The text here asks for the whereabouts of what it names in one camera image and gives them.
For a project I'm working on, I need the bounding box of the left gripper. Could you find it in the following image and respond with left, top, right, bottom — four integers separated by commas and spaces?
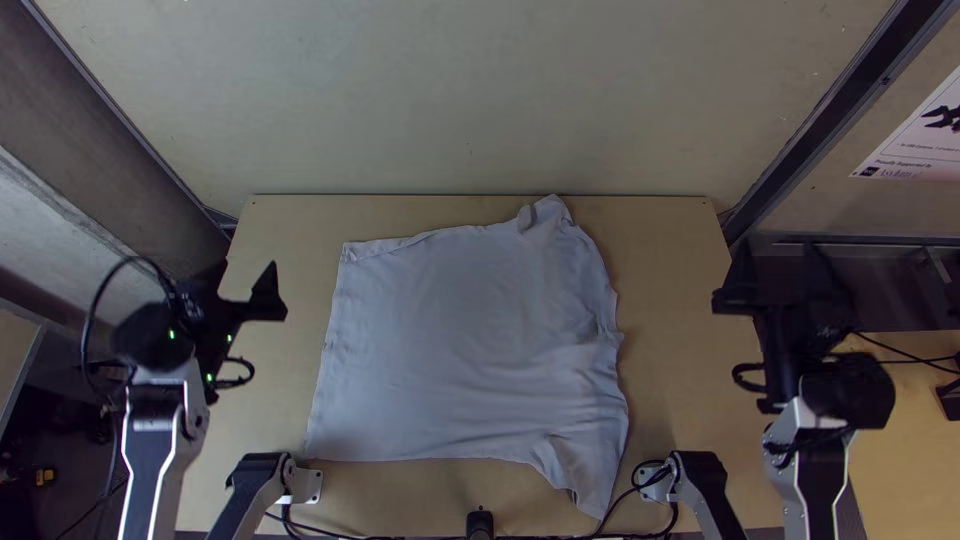
173, 260, 289, 393

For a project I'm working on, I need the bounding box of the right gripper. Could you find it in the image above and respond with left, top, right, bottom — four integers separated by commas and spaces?
710, 238, 835, 415

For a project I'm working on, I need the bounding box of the light grey t-shirt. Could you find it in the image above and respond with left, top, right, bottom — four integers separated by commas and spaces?
302, 194, 631, 522

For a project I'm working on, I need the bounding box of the white paper poster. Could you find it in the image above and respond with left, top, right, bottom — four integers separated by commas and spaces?
849, 63, 960, 184

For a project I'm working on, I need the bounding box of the black cable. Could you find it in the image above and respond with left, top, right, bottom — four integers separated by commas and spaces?
592, 458, 681, 540
731, 361, 774, 396
854, 329, 960, 377
262, 506, 468, 540
80, 254, 181, 376
213, 355, 257, 392

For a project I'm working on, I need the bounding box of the dark metal frame post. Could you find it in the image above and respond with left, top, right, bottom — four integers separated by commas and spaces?
721, 0, 960, 246

